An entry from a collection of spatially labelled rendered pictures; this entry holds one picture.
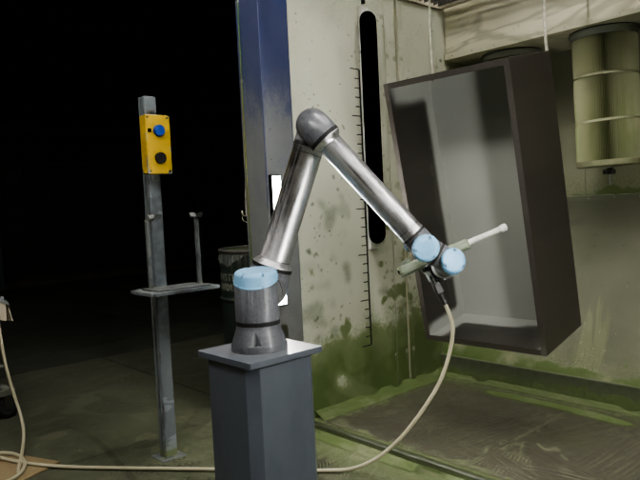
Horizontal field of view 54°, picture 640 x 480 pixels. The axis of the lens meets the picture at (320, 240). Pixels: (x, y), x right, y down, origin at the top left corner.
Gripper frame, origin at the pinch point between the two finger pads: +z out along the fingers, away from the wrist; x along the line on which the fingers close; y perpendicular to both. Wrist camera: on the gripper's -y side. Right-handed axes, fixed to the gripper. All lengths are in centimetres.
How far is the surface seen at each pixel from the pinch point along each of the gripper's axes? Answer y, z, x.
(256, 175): -75, 44, -46
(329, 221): -44, 67, -20
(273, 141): -86, 38, -32
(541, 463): 89, 7, 9
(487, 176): -28, 27, 51
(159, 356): -14, 40, -119
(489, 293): 23, 53, 36
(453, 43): -120, 103, 101
